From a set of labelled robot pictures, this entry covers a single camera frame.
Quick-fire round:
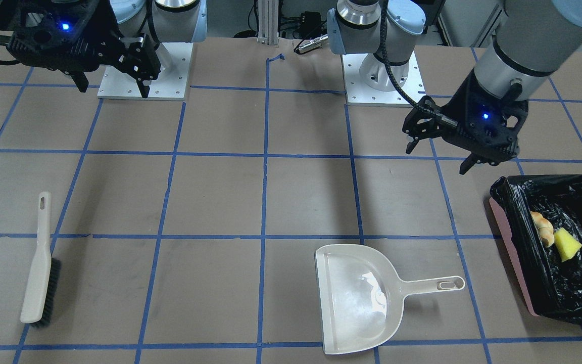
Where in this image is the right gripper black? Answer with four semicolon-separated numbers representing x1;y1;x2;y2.
6;1;160;99

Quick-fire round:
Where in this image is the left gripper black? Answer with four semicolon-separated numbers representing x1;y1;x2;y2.
402;72;528;175

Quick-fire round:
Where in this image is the pale curved peel piece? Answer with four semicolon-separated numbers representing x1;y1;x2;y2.
530;211;556;247

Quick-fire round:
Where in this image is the yellow green sponge piece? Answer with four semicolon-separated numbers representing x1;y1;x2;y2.
554;228;582;262

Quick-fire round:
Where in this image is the beige plastic dustpan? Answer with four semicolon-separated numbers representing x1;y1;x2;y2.
314;244;466;355

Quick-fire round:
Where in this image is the beige hand brush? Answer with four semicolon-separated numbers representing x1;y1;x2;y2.
19;191;62;329

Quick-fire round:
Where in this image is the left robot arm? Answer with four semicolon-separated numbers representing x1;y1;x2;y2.
326;1;582;174

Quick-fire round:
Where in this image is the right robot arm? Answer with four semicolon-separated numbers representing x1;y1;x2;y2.
5;1;207;101

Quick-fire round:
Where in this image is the black lined trash bin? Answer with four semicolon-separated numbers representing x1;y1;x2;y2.
490;174;582;326

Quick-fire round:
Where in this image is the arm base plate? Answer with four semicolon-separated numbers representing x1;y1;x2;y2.
97;43;194;101
341;53;426;107

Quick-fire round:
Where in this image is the aluminium frame post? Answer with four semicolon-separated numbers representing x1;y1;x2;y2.
257;0;279;48

